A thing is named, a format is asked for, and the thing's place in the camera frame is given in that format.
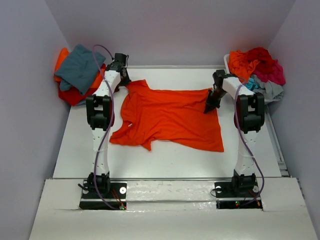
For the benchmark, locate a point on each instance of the white laundry basket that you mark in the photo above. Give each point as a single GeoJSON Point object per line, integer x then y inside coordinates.
{"type": "Point", "coordinates": [226, 60]}

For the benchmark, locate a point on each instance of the teal folded t shirt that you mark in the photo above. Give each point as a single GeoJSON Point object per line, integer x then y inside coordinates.
{"type": "Point", "coordinates": [80, 67]}

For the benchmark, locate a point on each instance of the orange folded t shirt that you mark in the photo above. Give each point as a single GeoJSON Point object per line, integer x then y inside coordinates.
{"type": "Point", "coordinates": [61, 57]}

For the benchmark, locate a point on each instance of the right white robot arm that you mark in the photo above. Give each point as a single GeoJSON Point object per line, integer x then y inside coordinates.
{"type": "Point", "coordinates": [249, 117]}

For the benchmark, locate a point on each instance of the red folded t shirt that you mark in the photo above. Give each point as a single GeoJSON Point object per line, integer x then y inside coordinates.
{"type": "Point", "coordinates": [73, 96]}

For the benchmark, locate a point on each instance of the orange t shirt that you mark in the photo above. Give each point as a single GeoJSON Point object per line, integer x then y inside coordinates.
{"type": "Point", "coordinates": [167, 115]}
{"type": "Point", "coordinates": [61, 57]}

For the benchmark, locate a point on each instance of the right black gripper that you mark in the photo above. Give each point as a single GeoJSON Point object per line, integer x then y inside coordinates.
{"type": "Point", "coordinates": [211, 105]}

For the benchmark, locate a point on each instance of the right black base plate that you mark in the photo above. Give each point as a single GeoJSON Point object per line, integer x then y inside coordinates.
{"type": "Point", "coordinates": [227, 199]}

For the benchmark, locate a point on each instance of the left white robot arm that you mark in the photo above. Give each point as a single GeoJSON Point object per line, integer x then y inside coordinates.
{"type": "Point", "coordinates": [100, 118]}

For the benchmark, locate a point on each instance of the magenta crumpled t shirt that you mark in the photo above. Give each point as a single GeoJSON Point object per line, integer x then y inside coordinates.
{"type": "Point", "coordinates": [276, 76]}

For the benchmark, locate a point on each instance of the cyan crumpled t shirt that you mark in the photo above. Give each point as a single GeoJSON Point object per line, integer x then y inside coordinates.
{"type": "Point", "coordinates": [251, 84]}

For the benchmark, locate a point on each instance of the red crumpled t shirt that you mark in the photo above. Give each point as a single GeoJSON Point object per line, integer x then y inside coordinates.
{"type": "Point", "coordinates": [265, 61]}

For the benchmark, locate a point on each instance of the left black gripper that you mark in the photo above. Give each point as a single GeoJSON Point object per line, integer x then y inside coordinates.
{"type": "Point", "coordinates": [126, 80]}

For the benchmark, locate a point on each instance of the grey crumpled t shirt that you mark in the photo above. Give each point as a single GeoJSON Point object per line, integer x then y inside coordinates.
{"type": "Point", "coordinates": [270, 90]}

